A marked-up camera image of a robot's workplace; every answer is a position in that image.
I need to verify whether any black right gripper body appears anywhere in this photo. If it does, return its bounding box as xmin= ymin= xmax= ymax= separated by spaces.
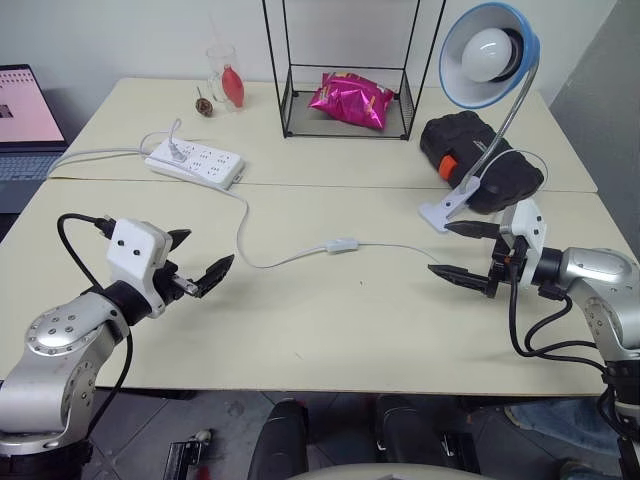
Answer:
xmin=483 ymin=231 xmax=531 ymax=301

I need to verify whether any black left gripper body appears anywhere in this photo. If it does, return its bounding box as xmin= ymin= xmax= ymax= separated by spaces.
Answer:
xmin=153 ymin=259 xmax=198 ymax=308

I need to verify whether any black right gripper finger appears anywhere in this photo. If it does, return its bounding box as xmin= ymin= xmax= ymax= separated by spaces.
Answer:
xmin=427 ymin=263 xmax=494 ymax=297
xmin=444 ymin=219 xmax=502 ymax=241

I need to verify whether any blue clip-on desk lamp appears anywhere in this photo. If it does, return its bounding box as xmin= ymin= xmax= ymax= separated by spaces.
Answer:
xmin=417 ymin=2 xmax=543 ymax=235

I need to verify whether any white power strip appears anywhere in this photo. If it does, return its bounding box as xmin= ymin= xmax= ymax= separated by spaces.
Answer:
xmin=144 ymin=139 xmax=247 ymax=192

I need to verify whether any black tool case orange latch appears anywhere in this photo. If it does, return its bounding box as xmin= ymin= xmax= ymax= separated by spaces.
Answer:
xmin=418 ymin=110 xmax=545 ymax=216

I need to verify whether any small brown pine cone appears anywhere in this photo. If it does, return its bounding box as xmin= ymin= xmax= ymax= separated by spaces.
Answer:
xmin=194 ymin=85 xmax=216 ymax=118

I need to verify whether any red teardrop-shaped object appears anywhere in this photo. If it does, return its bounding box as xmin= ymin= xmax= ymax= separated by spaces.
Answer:
xmin=219 ymin=64 xmax=248 ymax=109

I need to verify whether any blue jeans leg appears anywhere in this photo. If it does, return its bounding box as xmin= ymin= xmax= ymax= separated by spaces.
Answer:
xmin=503 ymin=398 xmax=622 ymax=444

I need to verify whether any white light bulb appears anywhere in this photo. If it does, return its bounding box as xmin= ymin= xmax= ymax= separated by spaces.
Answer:
xmin=460 ymin=28 xmax=517 ymax=84

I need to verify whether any pink snack bag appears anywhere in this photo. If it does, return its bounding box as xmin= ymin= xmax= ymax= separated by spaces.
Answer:
xmin=307 ymin=71 xmax=394 ymax=133

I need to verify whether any dark rounded shape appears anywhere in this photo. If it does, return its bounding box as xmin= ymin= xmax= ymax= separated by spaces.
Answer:
xmin=247 ymin=397 xmax=310 ymax=480

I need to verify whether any clear glass jar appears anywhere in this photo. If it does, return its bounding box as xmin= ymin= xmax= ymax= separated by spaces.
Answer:
xmin=205 ymin=43 xmax=242 ymax=110

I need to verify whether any grey laptop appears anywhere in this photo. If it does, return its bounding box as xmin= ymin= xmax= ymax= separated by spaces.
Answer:
xmin=0 ymin=63 xmax=70 ymax=215

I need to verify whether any beige rounded panel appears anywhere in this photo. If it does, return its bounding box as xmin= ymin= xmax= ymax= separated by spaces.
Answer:
xmin=282 ymin=460 xmax=484 ymax=480

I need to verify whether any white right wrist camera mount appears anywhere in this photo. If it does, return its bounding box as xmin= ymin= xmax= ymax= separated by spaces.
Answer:
xmin=499 ymin=199 xmax=548 ymax=289

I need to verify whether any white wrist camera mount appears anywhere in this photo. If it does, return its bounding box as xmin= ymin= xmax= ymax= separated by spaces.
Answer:
xmin=106 ymin=218 xmax=174 ymax=319
xmin=499 ymin=199 xmax=548 ymax=289

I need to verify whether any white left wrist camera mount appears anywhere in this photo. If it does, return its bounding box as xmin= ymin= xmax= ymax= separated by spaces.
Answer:
xmin=106 ymin=218 xmax=174 ymax=319

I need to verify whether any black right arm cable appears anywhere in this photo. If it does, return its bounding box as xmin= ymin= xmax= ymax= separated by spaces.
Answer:
xmin=508 ymin=249 xmax=609 ymax=372

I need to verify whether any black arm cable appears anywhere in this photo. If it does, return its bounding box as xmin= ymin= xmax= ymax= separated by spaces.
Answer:
xmin=57 ymin=213 xmax=135 ymax=436
xmin=508 ymin=249 xmax=609 ymax=372

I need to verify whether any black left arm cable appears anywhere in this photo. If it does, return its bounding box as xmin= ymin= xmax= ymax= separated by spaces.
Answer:
xmin=57 ymin=213 xmax=135 ymax=436

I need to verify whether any white cable with switch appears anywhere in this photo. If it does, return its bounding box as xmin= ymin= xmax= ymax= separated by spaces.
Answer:
xmin=138 ymin=118 xmax=550 ymax=269

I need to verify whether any white power strip cable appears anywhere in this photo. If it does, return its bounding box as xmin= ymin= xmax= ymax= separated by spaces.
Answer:
xmin=47 ymin=145 xmax=151 ymax=177

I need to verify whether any white inline cord switch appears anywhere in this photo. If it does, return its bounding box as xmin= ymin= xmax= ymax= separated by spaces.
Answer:
xmin=324 ymin=238 xmax=363 ymax=256

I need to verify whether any black wire frame rack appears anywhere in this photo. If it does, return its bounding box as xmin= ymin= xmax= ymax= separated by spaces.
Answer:
xmin=261 ymin=0 xmax=447 ymax=141

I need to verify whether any grey metal floor bracket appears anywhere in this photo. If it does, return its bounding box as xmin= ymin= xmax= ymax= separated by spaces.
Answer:
xmin=166 ymin=428 xmax=214 ymax=480

